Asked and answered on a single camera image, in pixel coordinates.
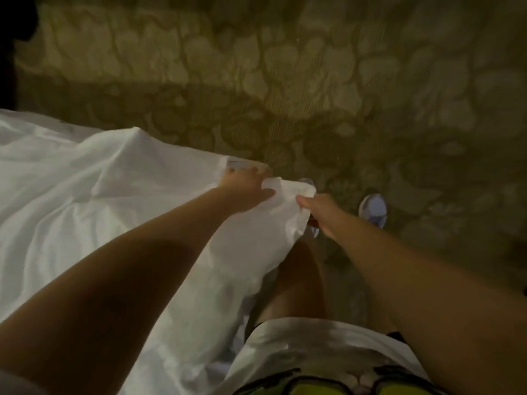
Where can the person's left hand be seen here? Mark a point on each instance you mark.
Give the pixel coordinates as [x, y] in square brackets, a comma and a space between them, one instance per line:
[245, 189]

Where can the person's right hand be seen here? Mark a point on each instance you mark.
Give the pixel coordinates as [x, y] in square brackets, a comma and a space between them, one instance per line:
[325, 214]

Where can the white duvet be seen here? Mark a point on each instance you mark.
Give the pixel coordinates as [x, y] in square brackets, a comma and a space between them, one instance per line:
[82, 201]

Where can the person's left forearm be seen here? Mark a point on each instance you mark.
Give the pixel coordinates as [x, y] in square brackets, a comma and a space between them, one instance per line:
[107, 300]

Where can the person's right forearm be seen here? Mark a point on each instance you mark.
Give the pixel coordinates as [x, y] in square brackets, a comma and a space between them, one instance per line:
[436, 300]

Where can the person's left dark sneaker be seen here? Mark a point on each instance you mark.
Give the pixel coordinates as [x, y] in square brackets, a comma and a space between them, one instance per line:
[313, 232]

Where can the person's left leg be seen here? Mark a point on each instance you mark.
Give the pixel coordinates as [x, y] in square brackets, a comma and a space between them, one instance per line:
[295, 284]

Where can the person's leg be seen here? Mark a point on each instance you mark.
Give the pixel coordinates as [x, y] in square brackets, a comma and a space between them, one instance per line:
[295, 284]
[377, 312]

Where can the person's right leg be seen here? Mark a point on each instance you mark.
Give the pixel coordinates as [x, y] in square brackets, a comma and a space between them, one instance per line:
[377, 312]

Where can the person's white printed shirt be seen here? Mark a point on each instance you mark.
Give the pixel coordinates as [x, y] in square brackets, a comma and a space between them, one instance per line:
[313, 345]

